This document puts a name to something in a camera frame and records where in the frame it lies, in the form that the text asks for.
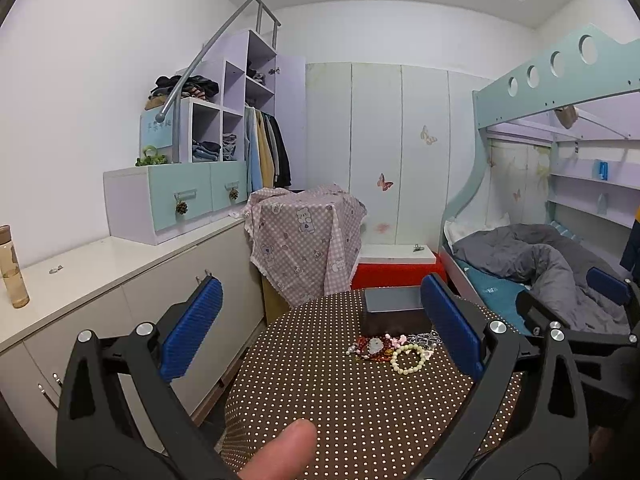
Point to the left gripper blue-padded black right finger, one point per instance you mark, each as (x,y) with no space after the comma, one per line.
(547,433)

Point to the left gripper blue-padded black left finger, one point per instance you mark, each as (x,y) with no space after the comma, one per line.
(118,416)

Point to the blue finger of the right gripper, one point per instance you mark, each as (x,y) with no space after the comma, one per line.
(606,285)

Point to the pale jade pendant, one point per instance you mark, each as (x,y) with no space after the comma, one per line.
(375,345)

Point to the dark metal jewelry box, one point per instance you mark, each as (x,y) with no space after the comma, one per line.
(393,310)

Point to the bare left hand thumb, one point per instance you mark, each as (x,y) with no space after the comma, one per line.
(286,457)

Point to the grey duvet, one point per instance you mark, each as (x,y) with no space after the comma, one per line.
(554,266)

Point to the teal mattress sheet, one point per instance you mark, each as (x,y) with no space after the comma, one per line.
(498,294)

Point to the cream low cabinet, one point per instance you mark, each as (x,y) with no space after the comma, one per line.
(111,286)

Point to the brown polka dot tablecloth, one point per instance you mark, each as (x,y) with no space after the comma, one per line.
(372,423)

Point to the brown water bottle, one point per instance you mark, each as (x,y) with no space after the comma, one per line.
(11,271)

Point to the red storage bench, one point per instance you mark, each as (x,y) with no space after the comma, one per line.
(395,266)

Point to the teal drawer unit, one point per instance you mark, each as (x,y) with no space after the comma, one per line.
(154,204)

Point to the white wardrobe with butterflies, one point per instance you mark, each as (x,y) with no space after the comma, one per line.
(400,138)

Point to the pink checkered bear cloth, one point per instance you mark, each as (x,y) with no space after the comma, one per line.
(305,244)

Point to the green plant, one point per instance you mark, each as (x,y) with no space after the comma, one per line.
(151,157)

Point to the hanging clothes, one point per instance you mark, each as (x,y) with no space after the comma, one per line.
(265,153)

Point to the folded dark clothes pile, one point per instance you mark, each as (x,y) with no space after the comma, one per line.
(198,87)

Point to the purple cubby shelf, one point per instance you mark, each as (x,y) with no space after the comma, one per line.
(251,73)

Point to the teal bunk bed frame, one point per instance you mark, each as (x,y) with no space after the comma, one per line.
(557,141)

